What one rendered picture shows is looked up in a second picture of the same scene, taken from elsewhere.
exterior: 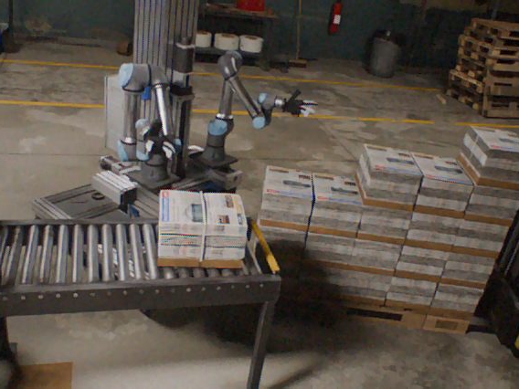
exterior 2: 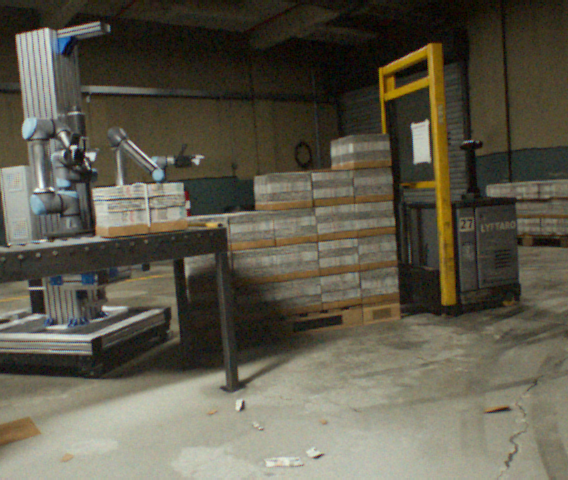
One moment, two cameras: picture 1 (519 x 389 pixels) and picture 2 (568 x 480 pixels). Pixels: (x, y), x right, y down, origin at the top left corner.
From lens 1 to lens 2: 1.50 m
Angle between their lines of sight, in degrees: 27
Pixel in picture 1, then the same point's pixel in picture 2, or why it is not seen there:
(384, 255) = (305, 255)
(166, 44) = (59, 113)
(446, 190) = (333, 180)
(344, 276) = (277, 289)
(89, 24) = not seen: outside the picture
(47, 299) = (9, 263)
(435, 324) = (372, 316)
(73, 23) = not seen: outside the picture
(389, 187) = (287, 189)
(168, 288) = (127, 241)
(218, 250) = (163, 212)
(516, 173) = (379, 152)
